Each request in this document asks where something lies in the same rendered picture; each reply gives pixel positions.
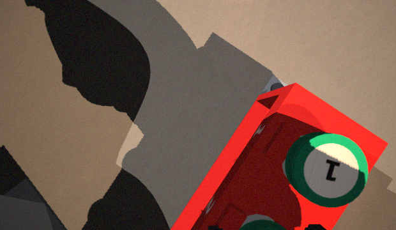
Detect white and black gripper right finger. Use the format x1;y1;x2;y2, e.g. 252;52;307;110
304;224;326;230

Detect green cap with cream label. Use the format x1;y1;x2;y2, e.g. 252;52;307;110
238;220;287;230

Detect green round cap with cream top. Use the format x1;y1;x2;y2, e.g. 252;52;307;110
285;132;369;208

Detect red tube rack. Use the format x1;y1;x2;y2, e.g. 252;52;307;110
171;83;388;230

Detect beige button housing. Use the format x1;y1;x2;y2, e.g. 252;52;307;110
0;178;67;230

